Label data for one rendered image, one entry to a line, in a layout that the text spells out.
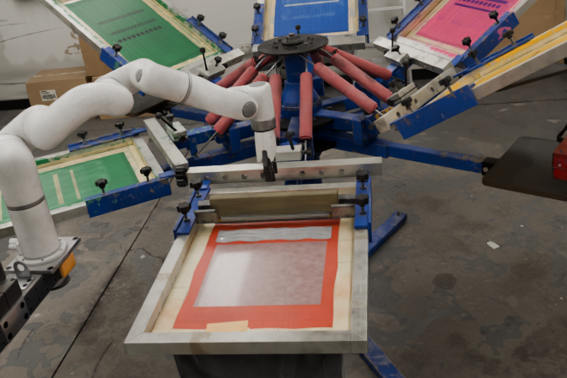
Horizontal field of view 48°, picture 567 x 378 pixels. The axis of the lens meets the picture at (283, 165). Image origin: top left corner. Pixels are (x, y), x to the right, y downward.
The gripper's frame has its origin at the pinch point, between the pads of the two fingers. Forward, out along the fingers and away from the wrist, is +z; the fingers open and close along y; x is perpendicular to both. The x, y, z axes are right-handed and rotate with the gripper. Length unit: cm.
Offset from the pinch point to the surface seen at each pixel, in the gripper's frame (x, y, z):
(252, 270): -4.1, 26.6, 17.5
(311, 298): 13.9, 39.9, 17.6
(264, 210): -3.5, 2.1, 12.3
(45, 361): -130, -40, 112
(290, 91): -3, -79, 2
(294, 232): 5.9, 7.9, 17.3
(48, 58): -292, -412, 63
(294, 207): 5.9, 2.1, 12.0
